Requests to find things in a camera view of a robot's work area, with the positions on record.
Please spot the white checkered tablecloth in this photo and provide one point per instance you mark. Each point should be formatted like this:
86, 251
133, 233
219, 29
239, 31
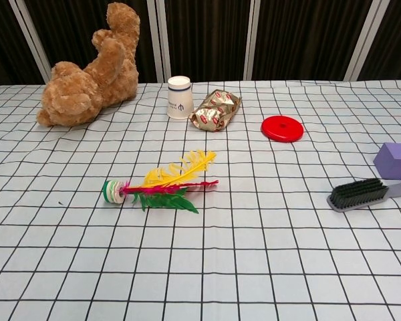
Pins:
200, 254

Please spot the grey brush with black bristles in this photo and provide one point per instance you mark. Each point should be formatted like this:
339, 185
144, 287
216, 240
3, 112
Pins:
357, 195

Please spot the colourful feather shuttlecock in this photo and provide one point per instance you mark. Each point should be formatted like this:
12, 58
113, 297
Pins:
168, 182

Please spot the red plastic disc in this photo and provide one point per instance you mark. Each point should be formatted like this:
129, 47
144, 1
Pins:
282, 128

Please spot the brown teddy bear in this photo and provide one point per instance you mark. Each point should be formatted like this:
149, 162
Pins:
97, 80

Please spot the gold foil snack packet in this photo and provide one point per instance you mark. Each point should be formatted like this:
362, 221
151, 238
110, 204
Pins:
214, 112

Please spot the white paper cup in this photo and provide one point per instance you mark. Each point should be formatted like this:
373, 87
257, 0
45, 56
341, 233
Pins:
178, 98

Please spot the purple foam block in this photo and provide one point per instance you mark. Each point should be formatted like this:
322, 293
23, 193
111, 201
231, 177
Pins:
396, 160

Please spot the dark folding screen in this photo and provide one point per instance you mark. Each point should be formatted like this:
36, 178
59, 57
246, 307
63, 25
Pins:
287, 36

